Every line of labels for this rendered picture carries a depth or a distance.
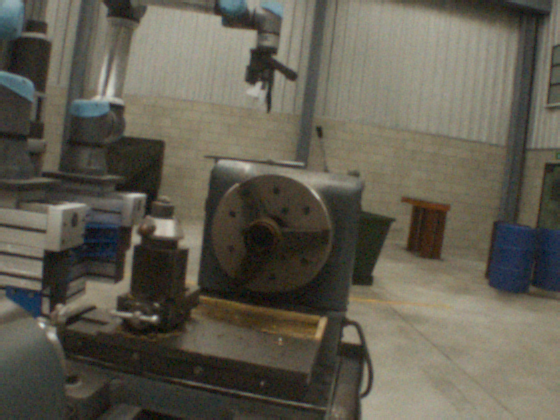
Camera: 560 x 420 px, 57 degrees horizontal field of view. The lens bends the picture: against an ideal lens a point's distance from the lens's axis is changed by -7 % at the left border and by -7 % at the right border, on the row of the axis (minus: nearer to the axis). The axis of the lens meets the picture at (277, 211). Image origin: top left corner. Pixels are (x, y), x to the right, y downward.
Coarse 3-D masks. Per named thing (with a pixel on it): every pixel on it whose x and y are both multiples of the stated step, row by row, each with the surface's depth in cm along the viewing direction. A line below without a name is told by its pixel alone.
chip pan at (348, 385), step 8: (344, 360) 211; (352, 360) 212; (344, 368) 202; (352, 368) 203; (336, 376) 193; (344, 376) 194; (352, 376) 195; (344, 384) 186; (352, 384) 187; (344, 392) 179; (352, 392) 179; (336, 400) 171; (344, 400) 172; (352, 400) 172; (344, 408) 166; (352, 408) 166; (352, 416) 160
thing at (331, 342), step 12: (264, 300) 160; (300, 312) 158; (336, 312) 156; (336, 324) 157; (324, 336) 157; (336, 336) 158; (324, 348) 157; (336, 348) 170; (324, 360) 158; (336, 360) 164; (336, 372) 191
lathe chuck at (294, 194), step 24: (264, 192) 142; (288, 192) 141; (312, 192) 140; (216, 216) 145; (240, 216) 144; (288, 216) 142; (312, 216) 141; (216, 240) 145; (240, 240) 144; (264, 264) 143; (288, 264) 142; (312, 264) 141; (264, 288) 144; (288, 288) 143
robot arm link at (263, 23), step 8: (264, 8) 168; (272, 8) 167; (280, 8) 168; (256, 16) 168; (264, 16) 167; (272, 16) 167; (280, 16) 169; (256, 24) 169; (264, 24) 168; (272, 24) 168; (280, 24) 170; (264, 32) 168; (272, 32) 168; (280, 32) 171
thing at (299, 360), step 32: (64, 320) 86; (96, 320) 88; (96, 352) 83; (128, 352) 82; (160, 352) 81; (192, 352) 80; (224, 352) 81; (256, 352) 83; (288, 352) 85; (224, 384) 80; (256, 384) 79; (288, 384) 78
